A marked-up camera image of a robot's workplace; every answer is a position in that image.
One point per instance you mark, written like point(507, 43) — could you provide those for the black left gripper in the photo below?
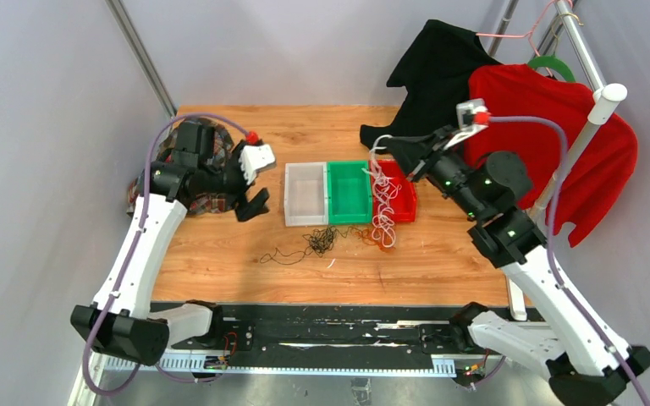
point(255, 206)

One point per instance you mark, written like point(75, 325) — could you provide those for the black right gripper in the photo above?
point(419, 155)

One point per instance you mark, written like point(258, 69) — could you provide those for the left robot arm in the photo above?
point(119, 321)

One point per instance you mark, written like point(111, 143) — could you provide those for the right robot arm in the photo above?
point(584, 361)

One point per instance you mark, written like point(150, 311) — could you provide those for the red plastic bin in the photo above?
point(404, 204)

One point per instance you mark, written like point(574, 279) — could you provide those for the white translucent plastic bin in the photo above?
point(306, 194)

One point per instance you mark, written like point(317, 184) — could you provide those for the green plastic bin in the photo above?
point(349, 193)

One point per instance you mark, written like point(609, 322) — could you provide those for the black t-shirt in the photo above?
point(435, 71)

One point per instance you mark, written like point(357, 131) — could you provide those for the green clothes hanger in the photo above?
point(555, 64)

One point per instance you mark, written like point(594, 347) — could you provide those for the red t-shirt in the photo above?
point(600, 174)

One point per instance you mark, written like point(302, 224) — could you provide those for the white clothes rack pole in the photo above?
point(603, 110)

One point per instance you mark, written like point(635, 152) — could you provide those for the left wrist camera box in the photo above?
point(255, 159)

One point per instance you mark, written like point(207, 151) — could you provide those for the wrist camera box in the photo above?
point(472, 117)
point(255, 159)

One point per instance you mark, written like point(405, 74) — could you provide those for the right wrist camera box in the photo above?
point(472, 117)

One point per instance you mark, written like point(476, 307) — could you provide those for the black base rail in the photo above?
point(338, 337)

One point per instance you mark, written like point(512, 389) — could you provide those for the pink wire hanger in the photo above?
point(501, 34)

